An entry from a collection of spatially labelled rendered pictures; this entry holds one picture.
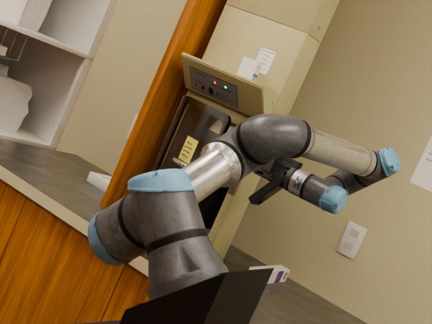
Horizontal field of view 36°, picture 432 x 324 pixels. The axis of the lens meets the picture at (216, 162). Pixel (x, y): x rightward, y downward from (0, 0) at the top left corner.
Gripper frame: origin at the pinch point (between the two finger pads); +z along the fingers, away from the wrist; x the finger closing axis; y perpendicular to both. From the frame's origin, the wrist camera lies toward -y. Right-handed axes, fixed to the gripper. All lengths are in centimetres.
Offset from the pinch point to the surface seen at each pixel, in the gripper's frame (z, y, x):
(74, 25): 135, 17, -54
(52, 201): 42, -35, 19
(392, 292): -45, -21, -54
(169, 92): 37.7, 9.3, -9.2
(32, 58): 152, -5, -54
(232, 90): 12.2, 18.1, -3.6
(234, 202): 0.7, -13.5, -13.2
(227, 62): 22.9, 25.6, -11.4
